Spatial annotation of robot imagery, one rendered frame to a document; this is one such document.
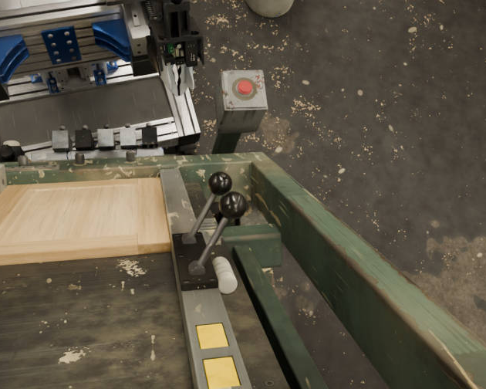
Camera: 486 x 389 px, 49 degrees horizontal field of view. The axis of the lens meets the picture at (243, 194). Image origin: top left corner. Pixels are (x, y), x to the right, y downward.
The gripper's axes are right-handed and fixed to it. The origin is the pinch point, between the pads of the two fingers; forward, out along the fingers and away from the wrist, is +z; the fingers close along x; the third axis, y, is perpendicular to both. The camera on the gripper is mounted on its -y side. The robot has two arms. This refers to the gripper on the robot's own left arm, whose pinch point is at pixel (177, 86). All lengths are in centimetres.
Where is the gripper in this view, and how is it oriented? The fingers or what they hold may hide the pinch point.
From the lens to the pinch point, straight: 98.9
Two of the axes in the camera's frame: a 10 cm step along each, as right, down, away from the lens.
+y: 2.9, 7.1, -6.4
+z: -0.1, 6.8, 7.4
